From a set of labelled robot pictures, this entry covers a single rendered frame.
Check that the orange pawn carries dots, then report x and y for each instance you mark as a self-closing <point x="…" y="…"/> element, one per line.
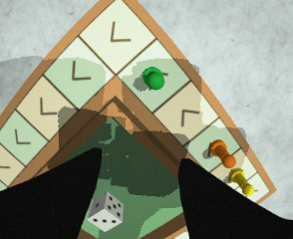
<point x="218" y="148"/>

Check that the grey die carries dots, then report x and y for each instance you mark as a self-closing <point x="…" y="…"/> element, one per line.
<point x="106" y="212"/>

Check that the green game pawn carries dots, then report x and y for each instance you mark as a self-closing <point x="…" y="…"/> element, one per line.
<point x="153" y="78"/>

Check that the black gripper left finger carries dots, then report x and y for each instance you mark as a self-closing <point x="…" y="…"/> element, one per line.
<point x="53" y="204"/>

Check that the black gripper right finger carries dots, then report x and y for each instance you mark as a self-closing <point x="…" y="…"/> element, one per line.
<point x="214" y="210"/>

